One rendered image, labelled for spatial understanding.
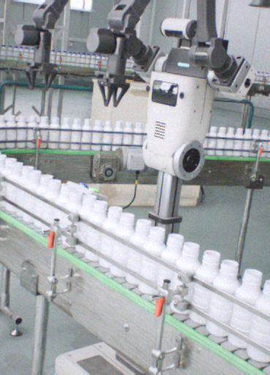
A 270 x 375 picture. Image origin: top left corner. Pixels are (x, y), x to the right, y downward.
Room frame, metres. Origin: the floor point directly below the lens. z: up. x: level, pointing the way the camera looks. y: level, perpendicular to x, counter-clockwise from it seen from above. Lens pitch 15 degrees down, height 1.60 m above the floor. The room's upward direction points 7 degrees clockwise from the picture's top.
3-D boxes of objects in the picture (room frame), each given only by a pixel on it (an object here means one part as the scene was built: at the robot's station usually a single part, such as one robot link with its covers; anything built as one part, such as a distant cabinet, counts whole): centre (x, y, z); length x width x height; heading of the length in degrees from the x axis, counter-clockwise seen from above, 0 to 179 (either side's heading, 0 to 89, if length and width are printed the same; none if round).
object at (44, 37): (2.11, 0.39, 1.57); 0.07 x 0.06 x 0.07; 133
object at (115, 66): (1.77, 0.10, 1.52); 0.10 x 0.07 x 0.07; 131
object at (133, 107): (6.03, -0.05, 0.59); 1.10 x 0.62 x 1.18; 113
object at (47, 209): (1.72, 0.25, 1.08); 0.06 x 0.06 x 0.17
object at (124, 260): (1.45, 0.01, 1.08); 0.06 x 0.06 x 0.17
